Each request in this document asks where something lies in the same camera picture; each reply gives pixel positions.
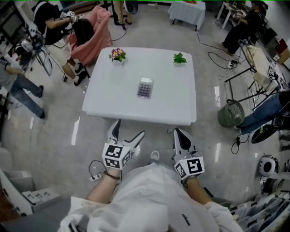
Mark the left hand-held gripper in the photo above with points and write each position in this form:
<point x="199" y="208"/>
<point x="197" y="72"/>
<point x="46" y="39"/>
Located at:
<point x="113" y="156"/>

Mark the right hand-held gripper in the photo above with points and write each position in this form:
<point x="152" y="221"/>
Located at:
<point x="192" y="166"/>

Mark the purple-keyed calculator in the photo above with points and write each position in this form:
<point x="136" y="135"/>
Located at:
<point x="145" y="87"/>

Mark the person's right forearm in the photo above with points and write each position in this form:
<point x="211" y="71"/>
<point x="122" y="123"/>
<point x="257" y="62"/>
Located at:
<point x="197" y="192"/>

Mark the person's left forearm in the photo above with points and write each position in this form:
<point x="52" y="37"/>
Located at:
<point x="102" y="190"/>

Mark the person's grey sneaker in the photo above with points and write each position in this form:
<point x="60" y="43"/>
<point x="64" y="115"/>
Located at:
<point x="154" y="156"/>

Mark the white power strip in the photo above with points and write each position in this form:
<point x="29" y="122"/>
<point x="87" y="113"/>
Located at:
<point x="96" y="177"/>
<point x="231" y="65"/>

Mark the green mesh basket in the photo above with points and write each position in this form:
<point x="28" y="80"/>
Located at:
<point x="231" y="113"/>

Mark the person's white shirt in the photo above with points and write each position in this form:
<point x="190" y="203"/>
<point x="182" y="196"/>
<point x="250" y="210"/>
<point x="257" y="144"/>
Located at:
<point x="147" y="204"/>

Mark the purple flower pot plant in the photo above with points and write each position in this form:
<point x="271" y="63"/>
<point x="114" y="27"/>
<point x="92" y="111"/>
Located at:
<point x="117" y="55"/>

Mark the green leafy pot plant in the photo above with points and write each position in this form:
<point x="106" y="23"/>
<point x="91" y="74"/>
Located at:
<point x="179" y="59"/>

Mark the black metal rack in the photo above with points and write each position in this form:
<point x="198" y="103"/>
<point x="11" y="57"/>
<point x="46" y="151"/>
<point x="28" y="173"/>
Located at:
<point x="235" y="75"/>

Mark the black round stand base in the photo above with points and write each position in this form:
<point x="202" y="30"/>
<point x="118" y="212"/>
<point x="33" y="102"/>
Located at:
<point x="267" y="134"/>

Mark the white round device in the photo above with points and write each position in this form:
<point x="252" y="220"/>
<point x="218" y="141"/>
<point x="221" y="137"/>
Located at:
<point x="268" y="165"/>

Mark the white storage box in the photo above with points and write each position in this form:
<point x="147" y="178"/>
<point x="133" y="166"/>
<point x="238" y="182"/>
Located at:
<point x="38" y="196"/>

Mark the clear plastic storage crate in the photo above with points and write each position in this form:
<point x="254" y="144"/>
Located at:
<point x="262" y="213"/>

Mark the beige cloth bag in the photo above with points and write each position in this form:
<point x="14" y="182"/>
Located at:
<point x="260" y="65"/>

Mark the cloth-covered table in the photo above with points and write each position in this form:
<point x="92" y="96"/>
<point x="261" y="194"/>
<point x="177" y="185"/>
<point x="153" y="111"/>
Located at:
<point x="187" y="12"/>

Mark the white desk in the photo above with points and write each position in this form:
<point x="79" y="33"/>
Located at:
<point x="228" y="11"/>

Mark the black monitor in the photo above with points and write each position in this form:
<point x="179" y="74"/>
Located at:
<point x="10" y="25"/>

